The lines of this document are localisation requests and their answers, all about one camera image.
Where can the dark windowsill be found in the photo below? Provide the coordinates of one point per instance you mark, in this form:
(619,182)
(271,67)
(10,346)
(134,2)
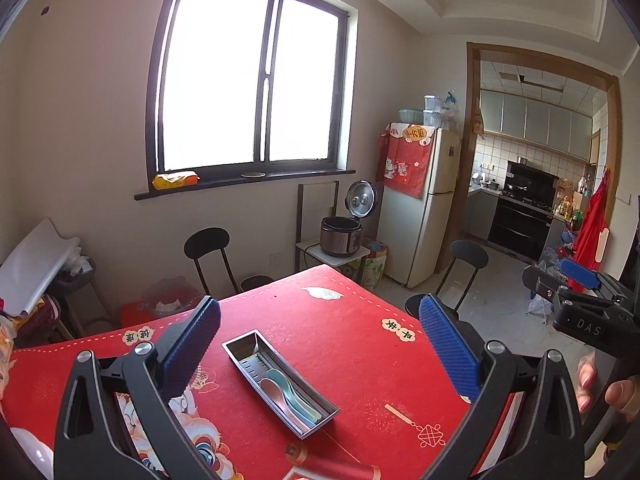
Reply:
(240,185)

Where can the dark red cloth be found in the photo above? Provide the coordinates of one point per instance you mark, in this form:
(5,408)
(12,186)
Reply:
(40,317)

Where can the clear plastic bag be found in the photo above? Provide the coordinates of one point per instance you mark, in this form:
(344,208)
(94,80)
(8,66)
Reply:
(450,110)

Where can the red printed fridge cloth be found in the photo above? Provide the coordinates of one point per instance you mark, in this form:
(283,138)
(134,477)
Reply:
(407,165)

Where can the hanging brown bag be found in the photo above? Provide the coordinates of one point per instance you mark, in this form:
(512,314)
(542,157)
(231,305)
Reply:
(478,122)

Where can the green spoon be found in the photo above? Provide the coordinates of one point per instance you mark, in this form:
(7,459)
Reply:
(278,376)

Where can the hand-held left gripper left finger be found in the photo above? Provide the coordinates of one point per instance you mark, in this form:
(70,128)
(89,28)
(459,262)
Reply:
(192,350)

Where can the metal utensil tray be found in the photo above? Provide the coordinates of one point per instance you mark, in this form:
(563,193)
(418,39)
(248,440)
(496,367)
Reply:
(250,355)

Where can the red floor box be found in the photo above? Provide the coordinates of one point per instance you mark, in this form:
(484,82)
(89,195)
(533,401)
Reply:
(137,315)

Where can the person's right hand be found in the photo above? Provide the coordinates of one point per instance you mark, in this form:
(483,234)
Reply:
(587,385)

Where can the cream refrigerator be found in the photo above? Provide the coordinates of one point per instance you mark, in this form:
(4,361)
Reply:
(425,240)

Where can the dark framed window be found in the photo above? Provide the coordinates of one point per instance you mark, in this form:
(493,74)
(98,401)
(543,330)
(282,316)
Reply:
(225,70)

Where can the white folded sheet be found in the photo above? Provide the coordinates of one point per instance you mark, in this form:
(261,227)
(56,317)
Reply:
(35,260)

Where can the black range hood and stove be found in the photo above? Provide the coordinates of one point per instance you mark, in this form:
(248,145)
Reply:
(522,215)

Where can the white lidded bowl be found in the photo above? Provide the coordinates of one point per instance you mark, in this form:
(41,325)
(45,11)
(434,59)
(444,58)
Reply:
(32,452)

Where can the black round-back chair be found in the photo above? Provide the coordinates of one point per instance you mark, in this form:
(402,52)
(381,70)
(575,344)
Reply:
(467,255)
(206,242)

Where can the red printed table mat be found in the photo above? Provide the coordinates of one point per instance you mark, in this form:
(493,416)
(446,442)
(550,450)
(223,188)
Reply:
(350,320)

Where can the clear plastic container stack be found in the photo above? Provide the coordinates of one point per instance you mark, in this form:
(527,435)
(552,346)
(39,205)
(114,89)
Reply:
(431,110)

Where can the wooden stool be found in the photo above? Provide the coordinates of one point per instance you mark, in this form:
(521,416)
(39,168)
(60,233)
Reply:
(90,305)

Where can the small white side table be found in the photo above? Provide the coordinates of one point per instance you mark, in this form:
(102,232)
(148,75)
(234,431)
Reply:
(312,249)

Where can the black bin with plastic bag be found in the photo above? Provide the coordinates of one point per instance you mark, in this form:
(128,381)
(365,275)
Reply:
(75,270)

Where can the electric rice cooker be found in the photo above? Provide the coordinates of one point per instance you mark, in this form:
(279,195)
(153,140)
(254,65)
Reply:
(341,237)

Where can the yellow snack packet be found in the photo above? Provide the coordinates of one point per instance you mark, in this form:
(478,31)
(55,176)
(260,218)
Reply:
(175,181)

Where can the grey kitchen base cabinet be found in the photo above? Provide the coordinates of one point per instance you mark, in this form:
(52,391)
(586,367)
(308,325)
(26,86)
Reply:
(482,212)

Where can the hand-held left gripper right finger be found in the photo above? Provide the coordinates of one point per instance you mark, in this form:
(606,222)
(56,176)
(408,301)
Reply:
(450,350)

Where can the small dish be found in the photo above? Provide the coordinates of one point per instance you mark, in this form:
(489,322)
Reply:
(253,175)

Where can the colourful printed bag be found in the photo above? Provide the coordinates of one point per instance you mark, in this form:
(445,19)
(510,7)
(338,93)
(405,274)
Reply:
(375,265)

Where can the plastic bags on floor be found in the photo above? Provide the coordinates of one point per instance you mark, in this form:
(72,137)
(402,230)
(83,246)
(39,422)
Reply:
(547,280)

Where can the red hanging apron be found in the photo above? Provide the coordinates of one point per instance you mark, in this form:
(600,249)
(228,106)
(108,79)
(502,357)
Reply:
(590,240)

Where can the pink spoon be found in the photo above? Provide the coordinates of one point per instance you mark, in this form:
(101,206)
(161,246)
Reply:
(270,389)

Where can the pale green plastic container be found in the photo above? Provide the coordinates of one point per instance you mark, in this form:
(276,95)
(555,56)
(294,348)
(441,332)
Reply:
(410,116)

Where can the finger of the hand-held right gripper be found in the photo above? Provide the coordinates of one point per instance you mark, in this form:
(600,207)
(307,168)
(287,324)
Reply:
(582,272)
(545,287)

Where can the glass-front kitchen wall cabinets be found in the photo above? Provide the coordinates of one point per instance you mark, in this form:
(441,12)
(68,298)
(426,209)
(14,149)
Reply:
(535,120)

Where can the wooden door frame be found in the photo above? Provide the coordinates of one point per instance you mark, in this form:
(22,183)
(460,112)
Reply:
(472,160)

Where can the bottles on kitchen counter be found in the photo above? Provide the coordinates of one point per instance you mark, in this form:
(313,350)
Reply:
(572,205)

